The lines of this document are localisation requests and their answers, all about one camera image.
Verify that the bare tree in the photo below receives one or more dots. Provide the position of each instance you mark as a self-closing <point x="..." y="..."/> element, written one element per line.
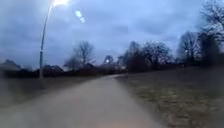
<point x="83" y="53"/>

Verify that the row of bare trees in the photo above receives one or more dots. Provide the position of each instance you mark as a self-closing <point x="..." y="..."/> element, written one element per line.
<point x="156" y="55"/>

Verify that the pale paved path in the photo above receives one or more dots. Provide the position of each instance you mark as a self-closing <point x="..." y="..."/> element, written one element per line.
<point x="90" y="106"/>

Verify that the curved street lamp pole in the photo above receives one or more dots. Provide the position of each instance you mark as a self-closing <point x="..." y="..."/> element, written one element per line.
<point x="41" y="53"/>

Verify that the dry grass field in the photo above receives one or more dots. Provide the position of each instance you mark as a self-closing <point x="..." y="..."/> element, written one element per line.
<point x="180" y="96"/>

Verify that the dark grass verge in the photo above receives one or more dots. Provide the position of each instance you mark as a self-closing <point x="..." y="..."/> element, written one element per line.
<point x="23" y="89"/>

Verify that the building with pitched roof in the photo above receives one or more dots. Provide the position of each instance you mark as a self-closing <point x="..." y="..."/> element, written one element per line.
<point x="9" y="66"/>

